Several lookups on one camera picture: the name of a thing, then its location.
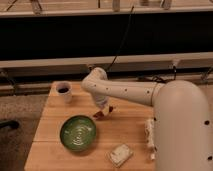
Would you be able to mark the green ceramic bowl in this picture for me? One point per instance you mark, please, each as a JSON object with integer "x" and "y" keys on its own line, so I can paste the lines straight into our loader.
{"x": 78, "y": 133}

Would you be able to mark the white cup with dark liquid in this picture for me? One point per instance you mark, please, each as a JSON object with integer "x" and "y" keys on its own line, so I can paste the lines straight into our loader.
{"x": 64, "y": 90}

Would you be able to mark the white tube bottle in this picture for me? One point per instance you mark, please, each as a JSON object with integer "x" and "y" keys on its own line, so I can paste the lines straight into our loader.
{"x": 149, "y": 132}

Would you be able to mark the small white packet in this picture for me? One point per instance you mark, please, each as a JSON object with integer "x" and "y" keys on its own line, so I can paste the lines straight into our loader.
{"x": 120, "y": 154}

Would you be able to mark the black object at left edge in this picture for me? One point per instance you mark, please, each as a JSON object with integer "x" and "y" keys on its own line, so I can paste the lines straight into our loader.
{"x": 10, "y": 123}

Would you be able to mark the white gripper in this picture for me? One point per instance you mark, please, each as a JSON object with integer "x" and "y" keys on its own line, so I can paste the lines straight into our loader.
{"x": 101, "y": 101}

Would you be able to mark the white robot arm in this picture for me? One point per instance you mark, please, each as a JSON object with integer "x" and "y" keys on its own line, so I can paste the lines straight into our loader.
{"x": 183, "y": 130}

